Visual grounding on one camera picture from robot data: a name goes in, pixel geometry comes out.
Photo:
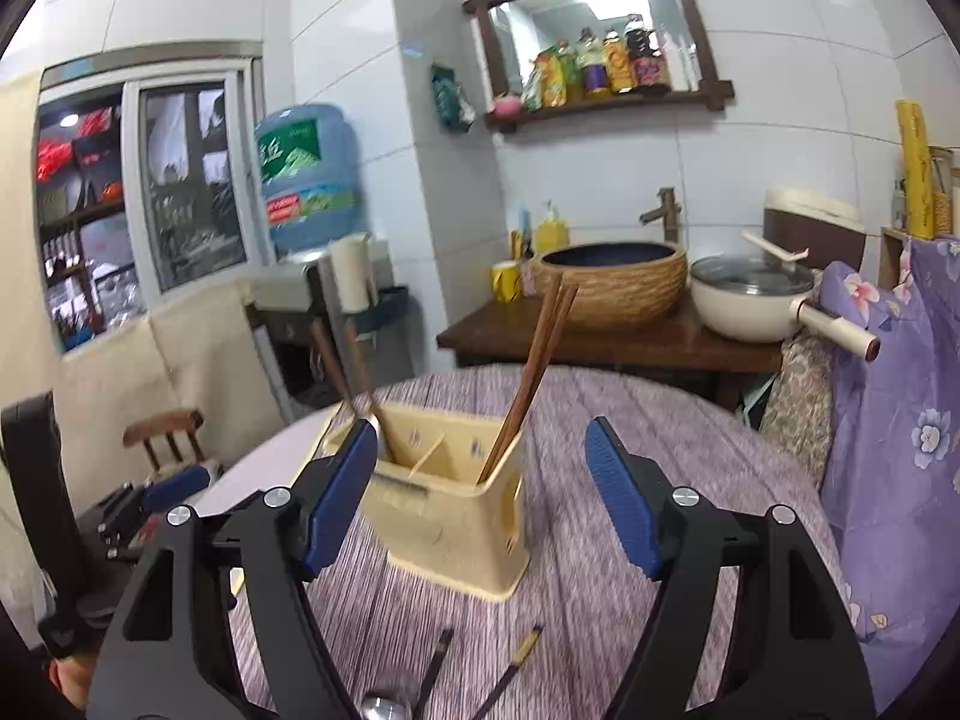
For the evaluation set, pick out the wooden framed mirror shelf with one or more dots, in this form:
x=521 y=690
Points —
x=600 y=109

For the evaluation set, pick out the dark wooden counter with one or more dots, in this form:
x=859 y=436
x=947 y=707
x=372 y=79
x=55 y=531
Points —
x=600 y=349

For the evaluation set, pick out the small-flower patterned cushion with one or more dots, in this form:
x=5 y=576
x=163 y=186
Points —
x=799 y=397

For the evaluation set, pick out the yellow mug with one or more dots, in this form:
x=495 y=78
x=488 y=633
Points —
x=507 y=281

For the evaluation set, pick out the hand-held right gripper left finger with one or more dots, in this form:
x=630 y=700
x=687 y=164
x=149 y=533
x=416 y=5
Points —
x=341 y=495

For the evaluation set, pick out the yellow soap bottle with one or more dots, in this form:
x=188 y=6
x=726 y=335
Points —
x=551 y=232

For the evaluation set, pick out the grey-blue wall rack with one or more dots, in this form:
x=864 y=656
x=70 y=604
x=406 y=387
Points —
x=386 y=311

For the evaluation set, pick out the wooden chair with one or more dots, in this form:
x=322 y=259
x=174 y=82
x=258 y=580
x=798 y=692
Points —
x=161 y=424

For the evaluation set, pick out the pink bowl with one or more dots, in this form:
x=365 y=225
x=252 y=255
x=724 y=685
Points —
x=506 y=105

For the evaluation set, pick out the person's left hand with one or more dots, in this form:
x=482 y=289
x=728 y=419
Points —
x=71 y=681

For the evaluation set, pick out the white tablecloth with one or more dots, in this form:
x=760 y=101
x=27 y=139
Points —
x=247 y=472

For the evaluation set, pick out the dark soy sauce bottle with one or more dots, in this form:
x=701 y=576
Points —
x=647 y=56

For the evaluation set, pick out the purple floral cloth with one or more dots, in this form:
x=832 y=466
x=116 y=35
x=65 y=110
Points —
x=900 y=465

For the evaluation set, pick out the blue water bottle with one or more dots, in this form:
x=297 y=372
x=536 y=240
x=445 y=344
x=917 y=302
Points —
x=311 y=180

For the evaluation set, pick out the purple striped tablecloth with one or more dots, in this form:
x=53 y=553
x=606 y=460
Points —
x=570 y=622

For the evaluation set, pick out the bottle with purple label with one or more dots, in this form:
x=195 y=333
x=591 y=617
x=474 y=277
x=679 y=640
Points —
x=594 y=67

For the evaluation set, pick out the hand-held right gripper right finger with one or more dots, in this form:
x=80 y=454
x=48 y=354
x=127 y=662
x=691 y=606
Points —
x=622 y=495

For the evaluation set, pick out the woven brown sink basin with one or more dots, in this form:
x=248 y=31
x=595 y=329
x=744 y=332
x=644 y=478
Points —
x=611 y=289

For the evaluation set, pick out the round metal spoon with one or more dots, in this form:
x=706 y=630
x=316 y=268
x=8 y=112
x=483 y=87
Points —
x=386 y=709

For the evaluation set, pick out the cream plastic utensil holder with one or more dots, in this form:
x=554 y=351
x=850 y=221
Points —
x=450 y=525

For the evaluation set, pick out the cream pot with glass lid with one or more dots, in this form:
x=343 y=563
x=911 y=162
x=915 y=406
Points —
x=750 y=307

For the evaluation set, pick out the bronze faucet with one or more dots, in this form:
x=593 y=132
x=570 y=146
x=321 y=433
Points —
x=667 y=214

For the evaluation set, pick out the black chopstick with gold tip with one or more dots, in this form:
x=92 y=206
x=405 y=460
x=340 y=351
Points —
x=517 y=660
x=439 y=652

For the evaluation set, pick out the short brown chopstick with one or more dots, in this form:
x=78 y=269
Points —
x=364 y=382
x=331 y=367

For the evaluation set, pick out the yellow-green pouch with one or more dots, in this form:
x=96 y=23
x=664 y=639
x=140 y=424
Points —
x=551 y=79

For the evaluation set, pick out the yellow patterned roll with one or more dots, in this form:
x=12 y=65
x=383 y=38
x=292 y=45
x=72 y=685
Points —
x=915 y=165

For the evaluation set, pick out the white rice paddle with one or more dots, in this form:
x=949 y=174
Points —
x=772 y=249

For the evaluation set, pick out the long reddish-brown chopstick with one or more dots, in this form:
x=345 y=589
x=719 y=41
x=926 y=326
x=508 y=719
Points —
x=522 y=375
x=538 y=375

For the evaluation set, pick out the green hanging packet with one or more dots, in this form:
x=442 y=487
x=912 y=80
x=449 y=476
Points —
x=450 y=97

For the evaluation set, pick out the glass jar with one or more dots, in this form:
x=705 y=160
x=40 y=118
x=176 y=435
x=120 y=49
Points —
x=943 y=191

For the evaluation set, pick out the sliding glass window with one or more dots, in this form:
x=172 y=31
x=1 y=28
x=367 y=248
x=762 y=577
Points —
x=195 y=187

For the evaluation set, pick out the cluttered storage shelf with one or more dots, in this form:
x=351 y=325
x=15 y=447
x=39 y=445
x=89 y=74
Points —
x=82 y=225

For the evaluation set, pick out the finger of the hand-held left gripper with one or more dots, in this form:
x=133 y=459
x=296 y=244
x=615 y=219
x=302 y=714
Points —
x=176 y=481

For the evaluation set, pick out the brown and cream rice cooker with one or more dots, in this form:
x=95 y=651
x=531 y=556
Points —
x=814 y=221

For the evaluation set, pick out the amber sauce bottle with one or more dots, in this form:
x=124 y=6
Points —
x=618 y=64

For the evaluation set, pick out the paper towel roll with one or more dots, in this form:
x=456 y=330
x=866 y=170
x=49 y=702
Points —
x=350 y=274

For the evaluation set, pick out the water dispenser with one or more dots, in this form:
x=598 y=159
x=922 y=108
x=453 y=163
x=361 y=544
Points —
x=292 y=300

